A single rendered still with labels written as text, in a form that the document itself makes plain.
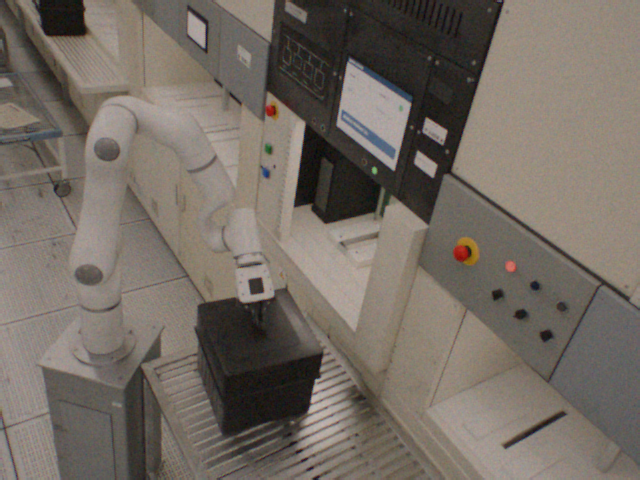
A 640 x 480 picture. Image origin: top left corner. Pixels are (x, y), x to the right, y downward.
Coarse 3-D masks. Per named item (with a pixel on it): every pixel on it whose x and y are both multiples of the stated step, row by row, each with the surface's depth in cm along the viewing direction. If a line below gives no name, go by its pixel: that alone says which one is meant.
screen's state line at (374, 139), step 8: (344, 112) 175; (344, 120) 176; (352, 120) 172; (352, 128) 173; (360, 128) 170; (368, 128) 167; (368, 136) 168; (376, 136) 165; (376, 144) 165; (384, 144) 163; (384, 152) 163; (392, 152) 160
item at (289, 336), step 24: (216, 312) 174; (240, 312) 175; (288, 312) 178; (216, 336) 166; (240, 336) 167; (264, 336) 168; (288, 336) 170; (312, 336) 171; (216, 360) 162; (240, 360) 160; (264, 360) 162; (288, 360) 163; (312, 360) 166; (216, 384) 165; (240, 384) 159; (264, 384) 164; (288, 384) 168
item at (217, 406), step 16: (208, 368) 175; (208, 384) 177; (304, 384) 172; (240, 400) 164; (256, 400) 167; (272, 400) 170; (288, 400) 174; (304, 400) 177; (224, 416) 166; (240, 416) 169; (256, 416) 172; (272, 416) 175; (288, 416) 178; (224, 432) 170
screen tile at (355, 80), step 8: (352, 72) 168; (352, 80) 168; (360, 80) 165; (368, 80) 163; (360, 88) 166; (344, 96) 173; (352, 96) 170; (368, 96) 164; (344, 104) 174; (352, 104) 171; (360, 104) 168; (368, 104) 165; (360, 112) 168; (368, 112) 165
